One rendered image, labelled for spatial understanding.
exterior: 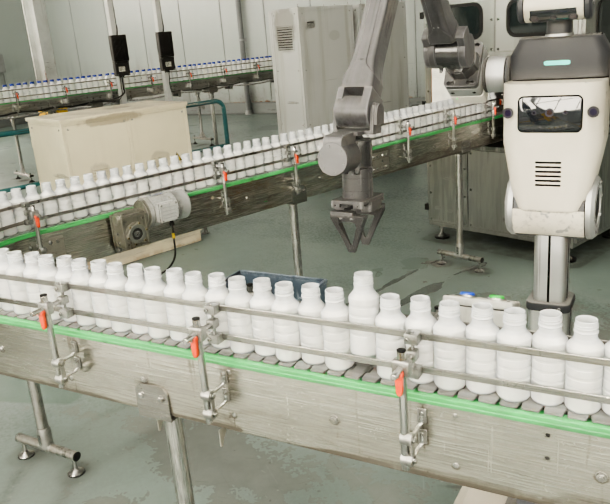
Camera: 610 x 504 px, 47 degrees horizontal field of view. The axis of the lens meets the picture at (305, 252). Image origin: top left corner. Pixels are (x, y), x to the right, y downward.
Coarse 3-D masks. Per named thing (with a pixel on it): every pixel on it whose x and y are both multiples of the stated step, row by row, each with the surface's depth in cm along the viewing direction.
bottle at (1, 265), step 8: (0, 248) 187; (8, 248) 186; (0, 256) 184; (0, 264) 184; (8, 264) 185; (0, 272) 184; (0, 280) 185; (0, 288) 186; (8, 288) 186; (0, 296) 187; (8, 296) 186; (8, 304) 187
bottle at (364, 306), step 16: (368, 272) 136; (368, 288) 134; (352, 304) 135; (368, 304) 134; (352, 320) 136; (368, 320) 134; (352, 336) 137; (368, 336) 135; (352, 352) 138; (368, 352) 136
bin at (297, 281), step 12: (228, 276) 217; (252, 276) 220; (264, 276) 218; (276, 276) 216; (288, 276) 213; (300, 276) 211; (300, 288) 213; (324, 288) 207; (300, 300) 194; (324, 300) 208
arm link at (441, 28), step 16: (432, 0) 151; (448, 0) 155; (432, 16) 155; (448, 16) 156; (432, 32) 159; (448, 32) 157; (464, 32) 158; (432, 48) 163; (464, 48) 160; (432, 64) 166; (464, 64) 162
